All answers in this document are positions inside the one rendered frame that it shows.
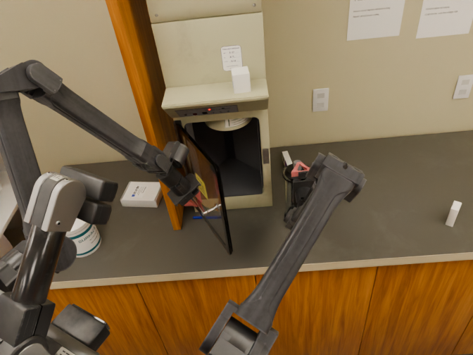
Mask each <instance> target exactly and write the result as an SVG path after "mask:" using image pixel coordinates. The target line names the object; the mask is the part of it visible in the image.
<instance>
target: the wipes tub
mask: <svg viewBox="0 0 473 355"><path fill-rule="evenodd" d="M65 236H66V237H69V238H70V239H72V240H73V242H74V243H75V244H76V247H77V256H76V257H78V258H80V257H85V256H88V255H90V254H92V253H94V252H95V251H96V250H97V249H98V248H99V246H100V244H101V236H100V234H99V231H98V230H97V228H96V226H95V225H91V224H89V223H86V222H84V221H83V220H80V219H78V218H76V220H75V223H74V225H73V227H72V229H71V231H70V232H66V235H65Z"/></svg>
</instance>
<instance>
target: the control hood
mask: <svg viewBox="0 0 473 355"><path fill-rule="evenodd" d="M250 82H251V91H250V92H244V93H239V94H235V93H234V89H233V84H232V82H220V83H213V84H204V85H191V86H183V87H168V88H166V89H165V94H164V97H163V102H162V106H161V107H162V109H163V110H164V111H165V112H166V113H167V114H168V115H169V116H170V117H171V118H181V117H180V116H179V115H178V114H177V113H176V112H175V111H178V110H187V109H195V108H209V107H217V106H232V105H237V108H238V111H239V112H243V111H258V110H266V109H268V101H269V95H268V90H267V81H266V79H265V78H264V79H256V80H250Z"/></svg>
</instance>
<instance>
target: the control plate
mask: <svg viewBox="0 0 473 355"><path fill-rule="evenodd" d="M222 108H224V109H222ZM208 109H211V110H208ZM220 111H222V113H232V112H239V111H238V108H237V105H232V106H217V107H209V108H195V109H187V110H178V111H175V112H176V113H177V114H178V115H179V116H180V117H187V116H194V115H193V113H197V116H202V115H210V114H218V113H221V112H220ZM228 111H229V112H228ZM202 112H207V113H208V114H202ZM212 112H214V113H212ZM185 114H187V116H185Z"/></svg>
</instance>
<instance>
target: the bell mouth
mask: <svg viewBox="0 0 473 355"><path fill-rule="evenodd" d="M251 119H252V118H237V119H229V120H214V121H206V122H205V123H206V125H207V126H208V127H210V128H212V129H214V130H219V131H230V130H236V129H239V128H241V127H243V126H245V125H247V124H248V123H249V122H250V121H251Z"/></svg>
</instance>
